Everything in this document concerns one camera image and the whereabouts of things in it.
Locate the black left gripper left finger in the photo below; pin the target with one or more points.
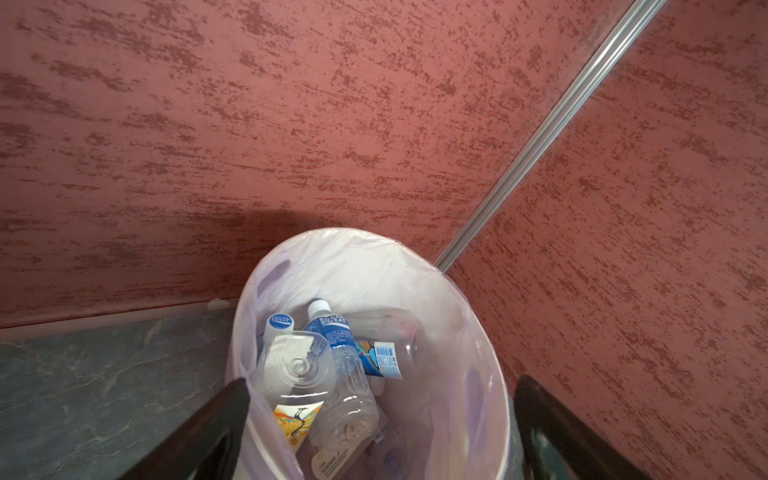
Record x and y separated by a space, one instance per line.
206 446

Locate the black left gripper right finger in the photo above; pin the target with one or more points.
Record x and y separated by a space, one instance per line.
558 445

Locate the blue label bottle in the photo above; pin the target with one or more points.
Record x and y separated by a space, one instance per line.
389 456
276 325
350 413

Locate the purple bin liner bag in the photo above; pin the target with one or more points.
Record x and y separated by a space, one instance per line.
454 416

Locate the right corner aluminium post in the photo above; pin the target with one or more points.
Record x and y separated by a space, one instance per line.
590 77

